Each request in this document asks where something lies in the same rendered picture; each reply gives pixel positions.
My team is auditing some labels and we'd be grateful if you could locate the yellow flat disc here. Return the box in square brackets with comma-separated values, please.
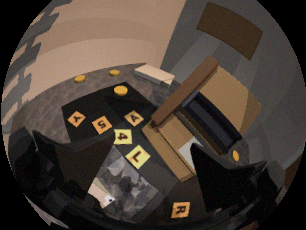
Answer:
[75, 75, 85, 83]
[231, 150, 238, 162]
[109, 70, 120, 76]
[114, 86, 128, 96]

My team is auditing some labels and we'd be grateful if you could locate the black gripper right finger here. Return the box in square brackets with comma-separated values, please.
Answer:
[189, 142, 267, 213]

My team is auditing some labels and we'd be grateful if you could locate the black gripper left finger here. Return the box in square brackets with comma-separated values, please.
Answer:
[33, 130, 116, 200]

